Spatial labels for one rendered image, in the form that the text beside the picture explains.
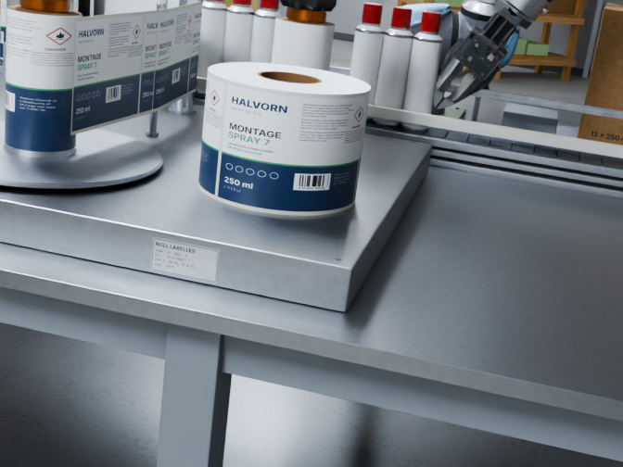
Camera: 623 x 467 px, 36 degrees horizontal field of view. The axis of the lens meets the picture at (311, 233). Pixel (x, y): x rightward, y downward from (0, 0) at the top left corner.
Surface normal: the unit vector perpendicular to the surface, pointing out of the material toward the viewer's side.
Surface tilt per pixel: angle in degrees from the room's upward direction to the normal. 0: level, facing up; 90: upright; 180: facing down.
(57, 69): 90
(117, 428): 0
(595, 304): 0
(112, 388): 0
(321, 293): 90
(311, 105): 90
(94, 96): 90
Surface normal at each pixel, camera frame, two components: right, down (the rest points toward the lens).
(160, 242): -0.24, 0.28
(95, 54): 0.93, 0.22
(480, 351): 0.12, -0.94
